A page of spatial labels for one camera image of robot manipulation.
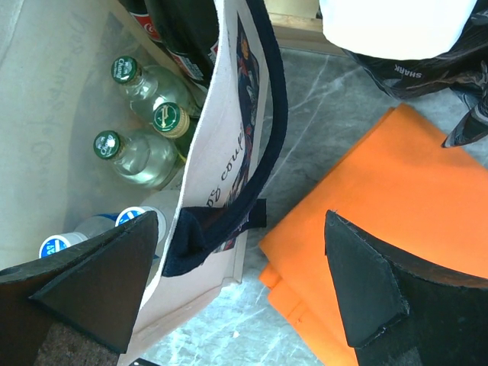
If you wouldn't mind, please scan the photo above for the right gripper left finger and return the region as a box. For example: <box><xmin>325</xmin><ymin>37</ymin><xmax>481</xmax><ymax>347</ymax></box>
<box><xmin>1</xmin><ymin>211</ymin><xmax>158</xmax><ymax>365</ymax></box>

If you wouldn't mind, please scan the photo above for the front clear chang bottle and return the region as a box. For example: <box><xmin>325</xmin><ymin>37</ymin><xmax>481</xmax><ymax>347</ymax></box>
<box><xmin>92</xmin><ymin>129</ymin><xmax>183</xmax><ymax>189</ymax></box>

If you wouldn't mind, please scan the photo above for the dark shark print garment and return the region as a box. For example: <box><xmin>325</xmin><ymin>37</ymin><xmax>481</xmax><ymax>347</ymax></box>
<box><xmin>345</xmin><ymin>1</ymin><xmax>487</xmax><ymax>148</ymax></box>

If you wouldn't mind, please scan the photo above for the beige canvas tote bag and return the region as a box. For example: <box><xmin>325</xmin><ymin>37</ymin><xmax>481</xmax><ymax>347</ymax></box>
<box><xmin>1</xmin><ymin>1</ymin><xmax>287</xmax><ymax>365</ymax></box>

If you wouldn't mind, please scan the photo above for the folded orange cloth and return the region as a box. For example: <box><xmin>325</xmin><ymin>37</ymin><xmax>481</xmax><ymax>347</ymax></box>
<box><xmin>260</xmin><ymin>104</ymin><xmax>487</xmax><ymax>365</ymax></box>

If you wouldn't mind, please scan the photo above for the clear chang bottle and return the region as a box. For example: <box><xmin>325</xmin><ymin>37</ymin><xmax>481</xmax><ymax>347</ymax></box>
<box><xmin>92</xmin><ymin>129</ymin><xmax>183</xmax><ymax>189</ymax></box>
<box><xmin>111</xmin><ymin>55</ymin><xmax>202</xmax><ymax>124</ymax></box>

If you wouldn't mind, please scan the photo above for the coca-cola glass bottle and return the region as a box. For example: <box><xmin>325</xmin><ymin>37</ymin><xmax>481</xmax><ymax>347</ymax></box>
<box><xmin>119</xmin><ymin>0</ymin><xmax>161</xmax><ymax>43</ymax></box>
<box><xmin>145</xmin><ymin>0</ymin><xmax>220</xmax><ymax>88</ymax></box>

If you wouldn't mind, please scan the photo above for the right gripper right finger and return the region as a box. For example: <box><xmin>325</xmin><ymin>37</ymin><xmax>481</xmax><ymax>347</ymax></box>
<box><xmin>324</xmin><ymin>210</ymin><xmax>487</xmax><ymax>365</ymax></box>

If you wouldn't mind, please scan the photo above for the left blue-cap plastic bottle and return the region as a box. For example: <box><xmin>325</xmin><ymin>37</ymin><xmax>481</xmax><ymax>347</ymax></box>
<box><xmin>38</xmin><ymin>213</ymin><xmax>117</xmax><ymax>258</ymax></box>

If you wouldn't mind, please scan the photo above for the right blue-cap plastic bottle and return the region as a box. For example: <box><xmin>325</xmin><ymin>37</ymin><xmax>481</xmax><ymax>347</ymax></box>
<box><xmin>114</xmin><ymin>190</ymin><xmax>181</xmax><ymax>252</ymax></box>

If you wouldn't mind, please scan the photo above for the blue-cap plastic bottle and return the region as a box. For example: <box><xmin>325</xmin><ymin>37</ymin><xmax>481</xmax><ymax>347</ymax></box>
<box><xmin>38</xmin><ymin>213</ymin><xmax>117</xmax><ymax>258</ymax></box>
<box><xmin>114</xmin><ymin>190</ymin><xmax>181</xmax><ymax>252</ymax></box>

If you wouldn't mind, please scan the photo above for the rear clear chang bottle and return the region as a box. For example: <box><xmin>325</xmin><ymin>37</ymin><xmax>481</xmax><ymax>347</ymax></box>
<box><xmin>111</xmin><ymin>55</ymin><xmax>202</xmax><ymax>124</ymax></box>

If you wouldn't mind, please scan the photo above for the dark green glass bottle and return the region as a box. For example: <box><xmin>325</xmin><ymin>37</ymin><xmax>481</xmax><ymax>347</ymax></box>
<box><xmin>152</xmin><ymin>102</ymin><xmax>198</xmax><ymax>162</ymax></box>

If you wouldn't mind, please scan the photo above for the white pleated garment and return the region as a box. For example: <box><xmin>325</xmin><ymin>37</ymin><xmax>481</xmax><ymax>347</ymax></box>
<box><xmin>319</xmin><ymin>0</ymin><xmax>476</xmax><ymax>60</ymax></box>

